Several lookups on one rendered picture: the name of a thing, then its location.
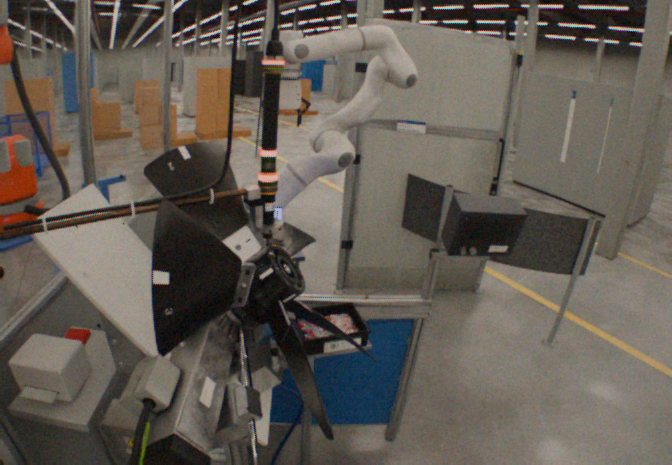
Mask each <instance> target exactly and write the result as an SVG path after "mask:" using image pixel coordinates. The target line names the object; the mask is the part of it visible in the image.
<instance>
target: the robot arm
mask: <svg viewBox="0 0 672 465"><path fill-rule="evenodd" d="M279 41H281V42H282V44H283V56H276V59H277V60H284V69H286V70H284V72H283V73H281V81H280V98H279V109H296V111H297V112H298V116H297V127H299V125H301V120H302V115H303V114H304V113H305V112H306V111H307V110H308V109H309V107H310V106H311V103H310V102H309V101H307V100H306V99H304V98H302V97H301V80H298V79H297V77H298V76H299V75H300V76H301V75H302V72H300V69H301V63H304V62H310V61H316V60H322V59H327V58H330V57H333V56H337V55H343V54H349V53H355V52H361V51H367V50H374V51H375V52H376V54H377V55H378V56H376V57H375V58H373V59H372V60H371V62H370V63H369V65H368V68H367V72H366V78H365V81H364V84H363V86H362V88H361V89H360V91H359V92H358V93H357V94H356V96H355V97H354V98H353V99H352V100H351V101H350V102H349V104H348V105H346V106H345V107H344V108H343V109H342V110H340V111H339V112H337V113H336V114H334V115H332V116H330V117H328V118H327V119H325V120H323V121H322V122H320V123H319V124H317V125H316V126H315V127H314V128H313V129H312V131H311V133H310V135H309V143H310V146H311V147H312V149H313V150H314V151H315V152H316V153H317V154H316V155H312V156H296V157H294V158H293V159H291V160H290V161H289V162H288V163H287V164H286V165H284V166H283V167H282V168H281V169H280V170H279V171H278V192H277V193H276V205H275V207H282V208H284V207H285V206H286V205H287V204H288V203H289V202H290V201H291V200H292V199H293V198H295V197H296V196H297V195H298V194H299V193H300V192H301V191H303V190H304V189H305V188H306V187H307V186H308V185H309V184H310V183H312V182H313V181H314V180H315V179H317V178H319V177H322V176H326V175H331V174H336V173H339V172H342V171H344V170H346V169H347V168H348V167H349V166H350V165H351V164H352V163H353V161H354V159H355V149H354V147H353V145H352V144H351V143H350V142H349V141H348V140H347V139H346V138H345V137H344V136H343V135H342V134H343V133H344V132H346V131H347V130H349V129H351V128H354V127H357V126H360V125H362V124H363V123H365V122H366V121H367V120H368V119H369V118H370V117H371V116H372V115H373V114H374V113H375V112H376V111H377V109H378V108H379V107H380V105H381V104H382V101H383V87H384V85H385V83H386V82H390V83H392V84H394V85H395V86H397V87H399V88H402V89H408V88H411V87H413V86H414V85H415V84H416V82H417V80H418V73H417V69H416V67H415V64H414V63H413V61H412V59H411V58H410V57H409V55H408V54H407V53H406V52H405V51H404V49H403V48H402V47H401V45H400V44H399V42H398V40H397V38H396V36H395V34H394V32H393V31H392V30H391V29H390V28H389V27H387V26H383V25H375V26H366V27H359V28H351V29H345V30H338V31H333V32H328V33H325V34H321V35H317V36H312V37H308V38H303V33H301V32H298V31H280V40H279ZM301 101H302V102H303V103H305V104H306V107H305V108H304V109H303V110H302V111H301V109H300V106H301Z"/></svg>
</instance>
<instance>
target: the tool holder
mask: <svg viewBox="0 0 672 465"><path fill-rule="evenodd" d="M244 188H246V191H247V194H246V195H243V197H244V203H246V204H247V205H249V210H250V224H252V229H253V230H255V231H256V232H259V233H266V234H270V233H276V232H279V231H281V230H282V229H283V222H282V220H280V219H278V218H275V223H274V224H272V225H263V205H264V199H263V198H262V197H261V188H259V187H258V188H249V186H244V187H242V189H244Z"/></svg>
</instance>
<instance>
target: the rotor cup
mask: <svg viewBox="0 0 672 465"><path fill-rule="evenodd" d="M246 263H255V272H254V276H253V279H252V283H251V287H250V290H249V294H248V298H247V301H246V303H245V305H244V306H242V307H234V308H232V309H233V311H234V312H235V313H236V314H237V315H238V316H239V317H240V318H241V319H242V320H243V321H245V322H246V323H248V324H249V325H252V326H255V327H261V326H263V325H265V324H266V323H268V317H269V315H270V313H271V310H272V308H273V305H274V303H275V301H276V299H277V298H278V300H280V301H281V303H282V305H283V306H284V305H286V304H287V303H289V302H290V301H292V300H294V299H295V298H297V297H298V296H300V295H302V294H303V293H304V292H305V289H306V286H305V280H304V277H303V275H302V273H301V271H300V269H299V267H298V266H297V264H296V263H295V261H294V260H293V259H292V257H291V256H290V255H289V254H288V253H287V252H286V251H285V250H284V249H282V248H281V247H279V246H277V245H270V246H268V247H267V248H265V249H264V250H263V251H261V252H260V253H258V254H257V255H256V256H254V257H253V258H251V259H250V260H249V261H247V262H246ZM284 265H287V266H288V267H289V268H290V274H289V273H287V272H286V270H285V269H284ZM269 269H272V271H273V272H271V273H270V274H268V275H267V276H266V277H264V278H263V279H261V278H260V276H261V275H262V274H264V273H265V272H266V271H268V270H269ZM293 294H295V295H296V296H294V297H293V298H291V299H289V300H288V301H286V302H283V301H284V300H286V299H287V298H289V297H290V296H292V295H293Z"/></svg>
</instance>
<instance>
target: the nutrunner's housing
mask: <svg viewBox="0 0 672 465"><path fill-rule="evenodd" d="M279 40H280V30H279V28H272V31H271V41H268V43H267V45H266V52H265V56H283V44H282V42H281V41H279ZM261 197H262V198H263V199H264V205H263V225H272V224H274V223H275V205H276V193H275V194H272V195H264V194H261ZM262 237H263V238H264V239H271V238H272V237H273V233H270V234H266V233H262Z"/></svg>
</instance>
